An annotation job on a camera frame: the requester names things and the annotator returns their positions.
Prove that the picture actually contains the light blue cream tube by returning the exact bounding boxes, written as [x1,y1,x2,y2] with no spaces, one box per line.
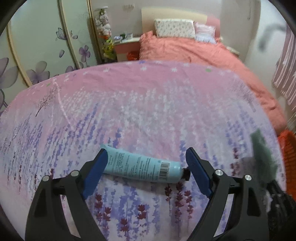
[101,144,191,184]

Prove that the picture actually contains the orange laundry basket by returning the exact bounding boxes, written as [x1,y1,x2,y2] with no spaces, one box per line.
[278,130,296,200]

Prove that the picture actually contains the pink floral tablecloth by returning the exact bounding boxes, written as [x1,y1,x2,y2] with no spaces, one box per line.
[1,61,286,240]

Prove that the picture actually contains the pink striped curtain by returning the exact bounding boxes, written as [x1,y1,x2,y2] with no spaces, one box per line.
[273,26,296,111]

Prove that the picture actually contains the green frog plush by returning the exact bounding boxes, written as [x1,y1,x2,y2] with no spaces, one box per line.
[102,39,116,60]

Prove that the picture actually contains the sliding wardrobe floral doors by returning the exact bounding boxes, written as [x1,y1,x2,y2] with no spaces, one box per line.
[1,1,101,111]

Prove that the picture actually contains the left pink nightstand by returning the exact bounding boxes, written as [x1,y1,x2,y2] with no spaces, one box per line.
[114,37,140,62]

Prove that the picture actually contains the pink striped pillow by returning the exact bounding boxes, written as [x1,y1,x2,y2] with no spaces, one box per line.
[195,23,217,44]

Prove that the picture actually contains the salmon pink duvet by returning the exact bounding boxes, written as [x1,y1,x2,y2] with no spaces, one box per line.
[139,31,287,135]

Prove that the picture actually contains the hanging plush toy column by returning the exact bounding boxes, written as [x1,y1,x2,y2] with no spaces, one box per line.
[95,6,111,40]

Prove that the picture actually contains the floral white pillow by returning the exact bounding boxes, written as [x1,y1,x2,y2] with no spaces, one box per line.
[154,19,195,39]

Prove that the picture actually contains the cream pink headboard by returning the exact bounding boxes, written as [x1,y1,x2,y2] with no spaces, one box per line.
[140,6,221,39]

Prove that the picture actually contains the wall power socket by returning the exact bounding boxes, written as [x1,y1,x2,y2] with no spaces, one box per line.
[123,4,135,11]

